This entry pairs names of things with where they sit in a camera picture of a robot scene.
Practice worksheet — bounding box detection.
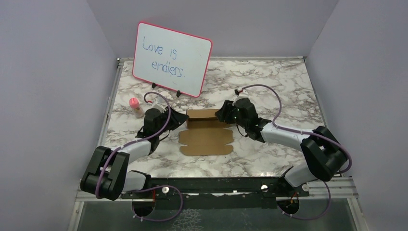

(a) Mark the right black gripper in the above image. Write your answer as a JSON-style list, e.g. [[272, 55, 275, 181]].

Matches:
[[214, 100, 248, 129]]

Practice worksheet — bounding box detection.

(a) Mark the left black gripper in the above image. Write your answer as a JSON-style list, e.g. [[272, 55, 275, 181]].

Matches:
[[156, 105, 190, 136]]

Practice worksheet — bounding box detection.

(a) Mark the brown cardboard box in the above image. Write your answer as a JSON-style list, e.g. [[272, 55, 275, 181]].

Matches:
[[178, 109, 234, 156]]

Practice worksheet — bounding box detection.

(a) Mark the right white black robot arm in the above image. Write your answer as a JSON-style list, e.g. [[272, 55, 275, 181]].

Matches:
[[215, 98, 348, 196]]

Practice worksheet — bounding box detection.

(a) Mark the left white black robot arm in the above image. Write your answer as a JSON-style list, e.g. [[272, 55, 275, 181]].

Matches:
[[80, 108, 189, 201]]

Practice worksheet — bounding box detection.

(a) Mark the pink capped small bottle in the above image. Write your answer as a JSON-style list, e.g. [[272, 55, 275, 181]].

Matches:
[[129, 98, 144, 118]]

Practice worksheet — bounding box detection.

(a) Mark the pink framed whiteboard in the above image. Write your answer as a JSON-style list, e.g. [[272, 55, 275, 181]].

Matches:
[[132, 22, 213, 98]]

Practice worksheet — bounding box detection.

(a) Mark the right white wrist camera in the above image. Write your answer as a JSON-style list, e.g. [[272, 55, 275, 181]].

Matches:
[[234, 88, 249, 101]]

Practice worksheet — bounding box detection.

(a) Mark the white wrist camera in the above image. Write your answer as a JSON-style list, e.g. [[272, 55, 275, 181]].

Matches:
[[152, 99, 166, 113], [234, 88, 249, 101]]

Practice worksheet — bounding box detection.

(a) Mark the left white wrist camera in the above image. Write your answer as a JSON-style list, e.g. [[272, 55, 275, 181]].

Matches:
[[152, 99, 166, 113]]

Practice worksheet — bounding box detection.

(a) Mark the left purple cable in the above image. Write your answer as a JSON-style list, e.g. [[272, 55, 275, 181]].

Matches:
[[95, 91, 184, 223]]

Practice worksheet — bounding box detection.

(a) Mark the aluminium front frame rail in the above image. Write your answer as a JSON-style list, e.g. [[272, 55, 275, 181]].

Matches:
[[75, 177, 359, 202]]

